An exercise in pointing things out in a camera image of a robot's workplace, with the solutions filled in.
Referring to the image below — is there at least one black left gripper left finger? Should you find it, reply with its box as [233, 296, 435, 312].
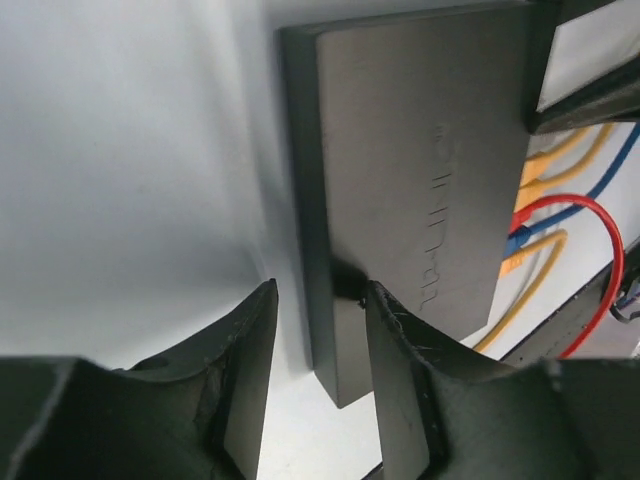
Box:
[1, 280, 278, 479]

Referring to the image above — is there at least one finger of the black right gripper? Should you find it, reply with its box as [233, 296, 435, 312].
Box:
[519, 1, 639, 134]

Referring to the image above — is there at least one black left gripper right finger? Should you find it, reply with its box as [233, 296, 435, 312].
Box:
[365, 282, 639, 479]

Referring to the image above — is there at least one black network switch box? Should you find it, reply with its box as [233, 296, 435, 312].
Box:
[279, 1, 560, 407]

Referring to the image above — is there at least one yellow cable upper loop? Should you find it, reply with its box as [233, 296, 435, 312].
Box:
[519, 122, 616, 187]

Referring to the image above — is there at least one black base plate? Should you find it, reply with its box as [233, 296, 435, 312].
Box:
[500, 266, 639, 367]

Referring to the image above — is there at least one red ethernet cable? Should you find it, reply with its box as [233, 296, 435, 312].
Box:
[507, 194, 626, 360]

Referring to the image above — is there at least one yellow cable long loop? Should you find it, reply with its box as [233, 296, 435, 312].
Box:
[473, 229, 568, 353]

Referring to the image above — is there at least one blue ethernet cable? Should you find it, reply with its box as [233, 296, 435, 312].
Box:
[504, 119, 640, 257]

